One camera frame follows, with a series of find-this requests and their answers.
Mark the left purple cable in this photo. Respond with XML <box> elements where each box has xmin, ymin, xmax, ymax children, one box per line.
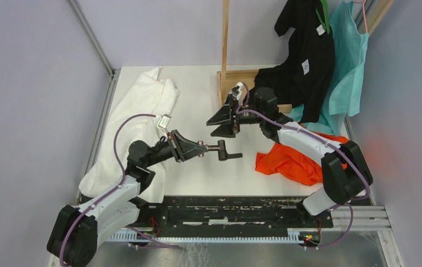
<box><xmin>58</xmin><ymin>113</ymin><xmax>158</xmax><ymax>267</ymax></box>

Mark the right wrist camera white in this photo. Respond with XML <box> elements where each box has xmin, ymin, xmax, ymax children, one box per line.
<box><xmin>230</xmin><ymin>82</ymin><xmax>245</xmax><ymax>101</ymax></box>

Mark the teal garment hanging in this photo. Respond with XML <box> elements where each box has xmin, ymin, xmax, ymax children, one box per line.
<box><xmin>302</xmin><ymin>1</ymin><xmax>369</xmax><ymax>136</ymax></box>

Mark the white cable duct strip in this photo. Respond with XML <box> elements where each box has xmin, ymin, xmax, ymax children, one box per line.
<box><xmin>106</xmin><ymin>229</ymin><xmax>304</xmax><ymax>245</ymax></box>

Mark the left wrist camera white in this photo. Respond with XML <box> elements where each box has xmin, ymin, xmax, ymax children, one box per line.
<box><xmin>157</xmin><ymin>114</ymin><xmax>171</xmax><ymax>131</ymax></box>

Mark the orange cloth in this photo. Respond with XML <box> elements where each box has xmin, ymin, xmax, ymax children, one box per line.
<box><xmin>255</xmin><ymin>131</ymin><xmax>350</xmax><ymax>186</ymax></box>

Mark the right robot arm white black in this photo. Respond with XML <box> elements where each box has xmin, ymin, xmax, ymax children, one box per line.
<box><xmin>206</xmin><ymin>86</ymin><xmax>373</xmax><ymax>227</ymax></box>

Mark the small silver tee fitting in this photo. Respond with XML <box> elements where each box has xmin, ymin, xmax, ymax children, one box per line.
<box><xmin>197</xmin><ymin>140</ymin><xmax>212</xmax><ymax>157</ymax></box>

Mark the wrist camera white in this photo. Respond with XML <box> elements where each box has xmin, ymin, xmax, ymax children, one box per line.
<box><xmin>157</xmin><ymin>114</ymin><xmax>171</xmax><ymax>131</ymax></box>
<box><xmin>230</xmin><ymin>82</ymin><xmax>245</xmax><ymax>101</ymax></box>

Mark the white towel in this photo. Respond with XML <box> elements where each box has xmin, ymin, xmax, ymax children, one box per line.
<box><xmin>79</xmin><ymin>67</ymin><xmax>180</xmax><ymax>198</ymax></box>

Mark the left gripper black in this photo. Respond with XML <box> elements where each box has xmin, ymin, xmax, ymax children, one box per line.
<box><xmin>144</xmin><ymin>128</ymin><xmax>207</xmax><ymax>167</ymax></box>

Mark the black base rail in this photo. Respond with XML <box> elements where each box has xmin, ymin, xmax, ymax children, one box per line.
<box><xmin>132</xmin><ymin>196</ymin><xmax>334</xmax><ymax>238</ymax></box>

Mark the green hanger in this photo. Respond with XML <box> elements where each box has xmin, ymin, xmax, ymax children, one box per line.
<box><xmin>315</xmin><ymin>0</ymin><xmax>331</xmax><ymax>36</ymax></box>

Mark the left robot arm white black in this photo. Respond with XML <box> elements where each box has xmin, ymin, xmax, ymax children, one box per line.
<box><xmin>47</xmin><ymin>130</ymin><xmax>220</xmax><ymax>266</ymax></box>

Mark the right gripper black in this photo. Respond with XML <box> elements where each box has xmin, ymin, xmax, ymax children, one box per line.
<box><xmin>207</xmin><ymin>93</ymin><xmax>265</xmax><ymax>138</ymax></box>

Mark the black t-shirt hanging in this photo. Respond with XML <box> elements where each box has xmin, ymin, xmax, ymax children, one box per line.
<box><xmin>249</xmin><ymin>1</ymin><xmax>335</xmax><ymax>123</ymax></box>

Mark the pink hanger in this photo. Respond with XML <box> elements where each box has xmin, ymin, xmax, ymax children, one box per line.
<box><xmin>353</xmin><ymin>0</ymin><xmax>369</xmax><ymax>34</ymax></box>

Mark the wooden clothes rack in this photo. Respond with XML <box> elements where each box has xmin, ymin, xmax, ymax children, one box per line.
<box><xmin>217</xmin><ymin>1</ymin><xmax>292</xmax><ymax>105</ymax></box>

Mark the dark metal faucet body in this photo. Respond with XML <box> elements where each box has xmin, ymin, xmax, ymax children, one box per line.
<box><xmin>207</xmin><ymin>140</ymin><xmax>243</xmax><ymax>161</ymax></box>

